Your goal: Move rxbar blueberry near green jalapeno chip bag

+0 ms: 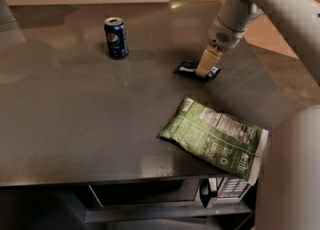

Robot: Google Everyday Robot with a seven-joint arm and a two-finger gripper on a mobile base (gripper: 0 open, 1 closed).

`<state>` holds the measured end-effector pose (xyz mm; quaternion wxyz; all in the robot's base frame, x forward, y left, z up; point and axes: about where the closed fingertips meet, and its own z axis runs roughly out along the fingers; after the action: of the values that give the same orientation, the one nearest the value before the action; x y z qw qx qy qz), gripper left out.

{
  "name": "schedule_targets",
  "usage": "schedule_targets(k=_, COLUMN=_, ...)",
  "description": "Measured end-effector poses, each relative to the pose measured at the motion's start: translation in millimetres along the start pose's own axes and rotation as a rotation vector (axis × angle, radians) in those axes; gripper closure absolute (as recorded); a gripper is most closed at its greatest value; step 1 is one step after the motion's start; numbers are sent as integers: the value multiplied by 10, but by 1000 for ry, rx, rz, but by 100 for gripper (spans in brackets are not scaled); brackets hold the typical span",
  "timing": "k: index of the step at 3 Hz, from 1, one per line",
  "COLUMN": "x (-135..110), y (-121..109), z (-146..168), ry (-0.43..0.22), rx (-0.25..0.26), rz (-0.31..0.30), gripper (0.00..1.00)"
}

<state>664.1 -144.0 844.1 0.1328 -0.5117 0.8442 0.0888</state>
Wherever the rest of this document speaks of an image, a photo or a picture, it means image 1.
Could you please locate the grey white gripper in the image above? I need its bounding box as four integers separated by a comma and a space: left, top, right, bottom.
196, 0, 263, 77

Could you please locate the blue RXBAR blueberry bar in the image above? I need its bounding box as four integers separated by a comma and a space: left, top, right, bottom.
175, 61, 220, 82

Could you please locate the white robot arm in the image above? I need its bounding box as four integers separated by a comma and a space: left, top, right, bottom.
196, 0, 320, 230

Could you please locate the green jalapeno chip bag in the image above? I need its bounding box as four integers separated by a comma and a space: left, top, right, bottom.
160, 97, 269, 185

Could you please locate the blue Pepsi soda can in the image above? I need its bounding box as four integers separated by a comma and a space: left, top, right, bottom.
104, 17, 129, 59

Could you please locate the microwave under counter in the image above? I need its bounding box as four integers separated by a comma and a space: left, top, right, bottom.
89, 177, 250, 208

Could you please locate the grey chair at left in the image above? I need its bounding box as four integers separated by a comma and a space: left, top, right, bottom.
0, 0, 26, 49

